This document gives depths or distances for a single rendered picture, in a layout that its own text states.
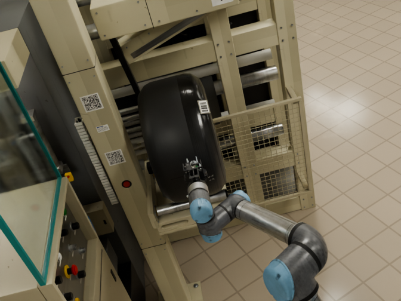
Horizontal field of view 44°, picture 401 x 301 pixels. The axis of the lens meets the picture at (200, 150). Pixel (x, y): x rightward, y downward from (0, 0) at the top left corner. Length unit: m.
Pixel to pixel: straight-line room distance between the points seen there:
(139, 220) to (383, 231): 1.57
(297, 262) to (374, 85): 3.18
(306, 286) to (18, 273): 0.95
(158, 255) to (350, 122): 2.10
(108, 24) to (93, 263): 1.02
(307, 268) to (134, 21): 1.24
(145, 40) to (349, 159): 1.97
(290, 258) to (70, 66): 1.08
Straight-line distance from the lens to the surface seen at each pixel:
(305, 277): 1.49
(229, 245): 3.28
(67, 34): 1.90
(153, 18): 2.15
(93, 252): 2.27
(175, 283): 2.81
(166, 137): 1.96
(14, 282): 1.81
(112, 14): 2.14
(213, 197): 2.27
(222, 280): 3.12
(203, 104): 1.99
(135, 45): 2.34
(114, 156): 2.17
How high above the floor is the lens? 2.47
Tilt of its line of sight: 37 degrees down
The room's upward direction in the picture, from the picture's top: 16 degrees counter-clockwise
